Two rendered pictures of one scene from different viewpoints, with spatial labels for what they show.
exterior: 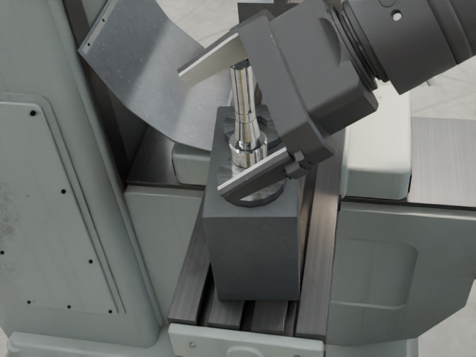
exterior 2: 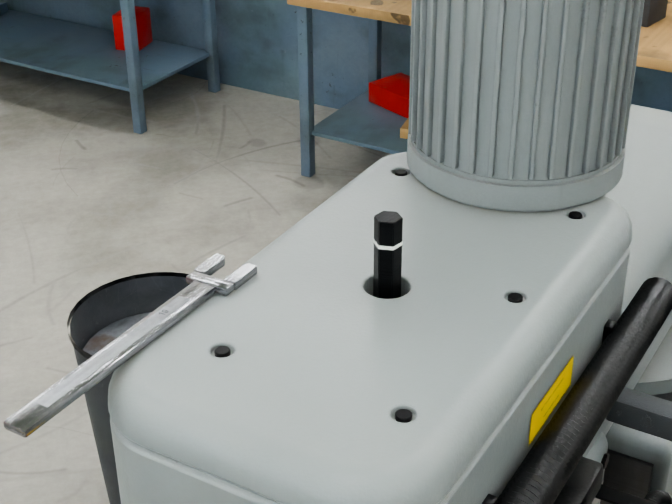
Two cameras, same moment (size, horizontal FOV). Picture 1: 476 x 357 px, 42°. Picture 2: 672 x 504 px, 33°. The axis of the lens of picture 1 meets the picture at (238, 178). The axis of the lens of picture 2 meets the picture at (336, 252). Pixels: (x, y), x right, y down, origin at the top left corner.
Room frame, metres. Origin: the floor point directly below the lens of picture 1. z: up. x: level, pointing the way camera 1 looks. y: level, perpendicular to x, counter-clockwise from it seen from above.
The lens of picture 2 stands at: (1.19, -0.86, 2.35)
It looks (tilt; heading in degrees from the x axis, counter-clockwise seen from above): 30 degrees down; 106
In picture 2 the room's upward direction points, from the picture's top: straight up
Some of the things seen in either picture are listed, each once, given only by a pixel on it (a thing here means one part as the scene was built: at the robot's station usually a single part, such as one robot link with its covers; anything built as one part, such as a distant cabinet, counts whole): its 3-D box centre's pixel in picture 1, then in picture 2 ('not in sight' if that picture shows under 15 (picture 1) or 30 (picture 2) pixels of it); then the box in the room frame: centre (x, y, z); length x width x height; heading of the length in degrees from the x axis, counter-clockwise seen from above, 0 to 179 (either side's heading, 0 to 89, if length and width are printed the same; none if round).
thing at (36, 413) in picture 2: not in sight; (137, 336); (0.87, -0.26, 1.89); 0.24 x 0.04 x 0.01; 74
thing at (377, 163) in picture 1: (294, 129); not in sight; (1.03, -0.14, 0.85); 0.50 x 0.35 x 0.12; 75
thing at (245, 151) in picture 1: (248, 142); not in sight; (0.56, -0.02, 1.24); 0.05 x 0.05 x 0.01
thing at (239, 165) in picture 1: (249, 160); not in sight; (0.56, -0.02, 1.21); 0.05 x 0.05 x 0.05
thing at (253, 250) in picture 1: (258, 198); not in sight; (0.61, -0.03, 1.09); 0.22 x 0.12 x 0.20; 171
